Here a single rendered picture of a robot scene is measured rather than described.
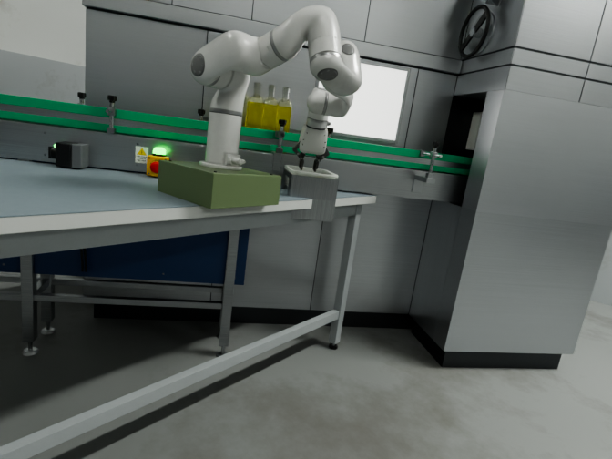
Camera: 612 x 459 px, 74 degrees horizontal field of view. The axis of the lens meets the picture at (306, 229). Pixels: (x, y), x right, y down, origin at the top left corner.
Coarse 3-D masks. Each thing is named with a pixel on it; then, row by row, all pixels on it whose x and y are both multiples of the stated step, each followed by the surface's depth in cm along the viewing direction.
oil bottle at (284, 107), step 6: (282, 102) 165; (288, 102) 165; (282, 108) 165; (288, 108) 166; (282, 114) 166; (288, 114) 166; (276, 120) 167; (288, 120) 167; (276, 126) 167; (288, 126) 167; (288, 132) 168
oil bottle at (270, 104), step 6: (264, 102) 164; (270, 102) 164; (276, 102) 165; (264, 108) 164; (270, 108) 165; (276, 108) 165; (264, 114) 165; (270, 114) 165; (276, 114) 166; (264, 120) 165; (270, 120) 166; (264, 126) 166; (270, 126) 166
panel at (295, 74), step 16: (288, 64) 175; (304, 64) 177; (368, 64) 182; (384, 64) 183; (256, 80) 175; (272, 80) 176; (288, 80) 177; (304, 80) 178; (208, 96) 173; (304, 96) 180; (208, 112) 174; (304, 112) 182; (400, 112) 190; (400, 128) 192
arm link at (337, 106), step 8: (328, 88) 123; (328, 96) 136; (336, 96) 126; (352, 96) 131; (328, 104) 136; (336, 104) 136; (344, 104) 135; (328, 112) 138; (336, 112) 138; (344, 112) 137
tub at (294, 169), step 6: (288, 168) 150; (294, 168) 162; (306, 168) 163; (318, 168) 164; (294, 174) 143; (300, 174) 143; (306, 174) 142; (312, 174) 143; (318, 174) 143; (324, 174) 144; (330, 174) 154
